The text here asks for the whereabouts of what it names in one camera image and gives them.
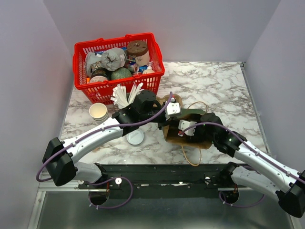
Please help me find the dark green paper bag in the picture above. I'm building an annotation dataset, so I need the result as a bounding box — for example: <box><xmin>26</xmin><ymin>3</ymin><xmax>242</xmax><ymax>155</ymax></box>
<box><xmin>162</xmin><ymin>101</ymin><xmax>214</xmax><ymax>167</ymax></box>

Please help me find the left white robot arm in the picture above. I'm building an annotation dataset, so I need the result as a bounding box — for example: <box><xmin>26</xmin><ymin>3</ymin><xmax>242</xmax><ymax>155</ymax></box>
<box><xmin>41</xmin><ymin>90</ymin><xmax>173</xmax><ymax>186</ymax></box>

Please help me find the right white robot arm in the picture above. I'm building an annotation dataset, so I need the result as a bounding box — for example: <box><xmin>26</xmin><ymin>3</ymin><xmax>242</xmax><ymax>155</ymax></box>
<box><xmin>182</xmin><ymin>113</ymin><xmax>305</xmax><ymax>218</ymax></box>

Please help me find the brown pulp cup carrier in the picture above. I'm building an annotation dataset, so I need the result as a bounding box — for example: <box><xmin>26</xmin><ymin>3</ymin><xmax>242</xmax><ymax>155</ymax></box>
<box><xmin>156</xmin><ymin>94</ymin><xmax>183</xmax><ymax>107</ymax></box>

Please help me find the stack of white lids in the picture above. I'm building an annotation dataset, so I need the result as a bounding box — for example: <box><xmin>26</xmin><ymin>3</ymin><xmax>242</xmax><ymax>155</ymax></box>
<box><xmin>126</xmin><ymin>129</ymin><xmax>144</xmax><ymax>146</ymax></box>

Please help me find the white pump bottle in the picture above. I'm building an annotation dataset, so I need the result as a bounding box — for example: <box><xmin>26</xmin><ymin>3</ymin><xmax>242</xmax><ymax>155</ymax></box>
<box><xmin>142</xmin><ymin>62</ymin><xmax>155</xmax><ymax>74</ymax></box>

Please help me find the small metal can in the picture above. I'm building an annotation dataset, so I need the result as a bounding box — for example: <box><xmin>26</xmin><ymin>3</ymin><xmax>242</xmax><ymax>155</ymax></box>
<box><xmin>132</xmin><ymin>63</ymin><xmax>140</xmax><ymax>73</ymax></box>

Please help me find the green glitter ball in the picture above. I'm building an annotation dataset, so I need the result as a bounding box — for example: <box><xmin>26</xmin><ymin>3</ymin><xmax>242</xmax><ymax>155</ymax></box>
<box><xmin>110</xmin><ymin>67</ymin><xmax>132</xmax><ymax>81</ymax></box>

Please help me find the stack of paper cups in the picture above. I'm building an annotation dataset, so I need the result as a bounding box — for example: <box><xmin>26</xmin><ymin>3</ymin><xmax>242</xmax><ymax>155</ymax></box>
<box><xmin>89</xmin><ymin>103</ymin><xmax>109</xmax><ymax>122</ymax></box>

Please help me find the brown lid cream tub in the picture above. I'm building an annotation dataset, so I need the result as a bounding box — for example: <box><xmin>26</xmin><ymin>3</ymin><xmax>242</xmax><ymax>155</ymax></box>
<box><xmin>127</xmin><ymin>40</ymin><xmax>150</xmax><ymax>66</ymax></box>

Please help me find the grey wrapped package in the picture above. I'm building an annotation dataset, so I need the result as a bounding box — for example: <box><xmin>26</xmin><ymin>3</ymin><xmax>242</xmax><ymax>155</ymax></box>
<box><xmin>101</xmin><ymin>47</ymin><xmax>127</xmax><ymax>72</ymax></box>

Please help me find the red plastic shopping basket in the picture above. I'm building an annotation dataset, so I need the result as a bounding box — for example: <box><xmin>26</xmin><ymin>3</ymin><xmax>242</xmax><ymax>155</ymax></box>
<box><xmin>72</xmin><ymin>32</ymin><xmax>165</xmax><ymax>105</ymax></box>

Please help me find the patterned grey pouch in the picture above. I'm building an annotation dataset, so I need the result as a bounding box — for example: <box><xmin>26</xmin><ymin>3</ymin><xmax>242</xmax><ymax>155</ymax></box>
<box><xmin>85</xmin><ymin>52</ymin><xmax>107</xmax><ymax>77</ymax></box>

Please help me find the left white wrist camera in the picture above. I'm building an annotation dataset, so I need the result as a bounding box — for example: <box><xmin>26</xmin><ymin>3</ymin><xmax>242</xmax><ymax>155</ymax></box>
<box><xmin>165</xmin><ymin>102</ymin><xmax>182</xmax><ymax>120</ymax></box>

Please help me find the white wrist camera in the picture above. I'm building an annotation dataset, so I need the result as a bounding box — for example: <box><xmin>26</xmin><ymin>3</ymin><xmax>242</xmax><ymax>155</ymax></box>
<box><xmin>165</xmin><ymin>102</ymin><xmax>182</xmax><ymax>120</ymax></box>
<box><xmin>178</xmin><ymin>120</ymin><xmax>196</xmax><ymax>136</ymax></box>

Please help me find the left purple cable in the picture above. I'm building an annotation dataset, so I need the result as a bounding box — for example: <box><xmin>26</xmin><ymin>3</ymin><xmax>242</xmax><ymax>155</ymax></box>
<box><xmin>36</xmin><ymin>92</ymin><xmax>173</xmax><ymax>209</ymax></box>

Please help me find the purple cable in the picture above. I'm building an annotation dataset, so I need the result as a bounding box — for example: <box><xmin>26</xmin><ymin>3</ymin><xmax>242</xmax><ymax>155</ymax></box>
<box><xmin>180</xmin><ymin>122</ymin><xmax>305</xmax><ymax>208</ymax></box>
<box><xmin>36</xmin><ymin>92</ymin><xmax>173</xmax><ymax>209</ymax></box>

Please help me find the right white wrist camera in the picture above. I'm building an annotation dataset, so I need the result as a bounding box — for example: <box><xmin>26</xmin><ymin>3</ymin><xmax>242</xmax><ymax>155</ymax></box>
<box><xmin>178</xmin><ymin>120</ymin><xmax>196</xmax><ymax>136</ymax></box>

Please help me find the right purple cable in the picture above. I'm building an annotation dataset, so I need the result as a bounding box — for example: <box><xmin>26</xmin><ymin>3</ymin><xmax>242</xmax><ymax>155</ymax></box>
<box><xmin>180</xmin><ymin>122</ymin><xmax>305</xmax><ymax>208</ymax></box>

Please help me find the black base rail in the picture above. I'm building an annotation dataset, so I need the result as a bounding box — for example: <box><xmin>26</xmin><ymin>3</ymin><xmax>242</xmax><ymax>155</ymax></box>
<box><xmin>78</xmin><ymin>162</ymin><xmax>247</xmax><ymax>203</ymax></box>

